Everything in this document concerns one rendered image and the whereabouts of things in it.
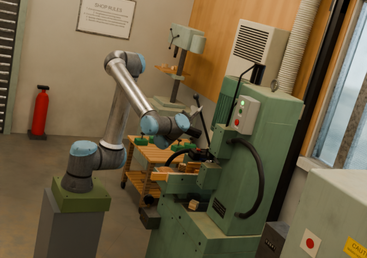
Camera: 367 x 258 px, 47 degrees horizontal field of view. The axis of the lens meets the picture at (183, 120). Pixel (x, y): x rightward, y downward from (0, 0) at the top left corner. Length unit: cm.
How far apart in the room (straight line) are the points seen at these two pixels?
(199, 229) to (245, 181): 34
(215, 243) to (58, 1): 344
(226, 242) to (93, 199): 84
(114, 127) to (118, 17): 268
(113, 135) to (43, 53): 253
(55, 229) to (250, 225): 111
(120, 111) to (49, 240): 84
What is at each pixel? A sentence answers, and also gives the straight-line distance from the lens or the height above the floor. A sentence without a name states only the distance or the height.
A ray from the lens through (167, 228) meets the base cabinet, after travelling 247.
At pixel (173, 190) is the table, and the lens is 232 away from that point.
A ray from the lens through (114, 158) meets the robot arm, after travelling 260.
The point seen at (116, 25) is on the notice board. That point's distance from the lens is 507.
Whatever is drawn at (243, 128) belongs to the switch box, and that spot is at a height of 135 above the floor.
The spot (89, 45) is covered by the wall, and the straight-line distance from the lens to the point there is 503.
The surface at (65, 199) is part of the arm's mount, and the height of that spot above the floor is 64.
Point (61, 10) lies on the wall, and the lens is 490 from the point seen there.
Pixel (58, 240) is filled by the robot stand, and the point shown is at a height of 36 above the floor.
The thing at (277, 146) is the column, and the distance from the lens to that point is 206.
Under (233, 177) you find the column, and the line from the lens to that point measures 209.
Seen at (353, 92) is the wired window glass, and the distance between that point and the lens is 350.
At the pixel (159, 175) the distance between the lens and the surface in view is 228.
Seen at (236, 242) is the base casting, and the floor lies 77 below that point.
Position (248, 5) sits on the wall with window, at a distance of 450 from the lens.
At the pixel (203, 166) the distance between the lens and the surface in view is 215.
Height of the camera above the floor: 182
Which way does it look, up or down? 15 degrees down
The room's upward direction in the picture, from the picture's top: 14 degrees clockwise
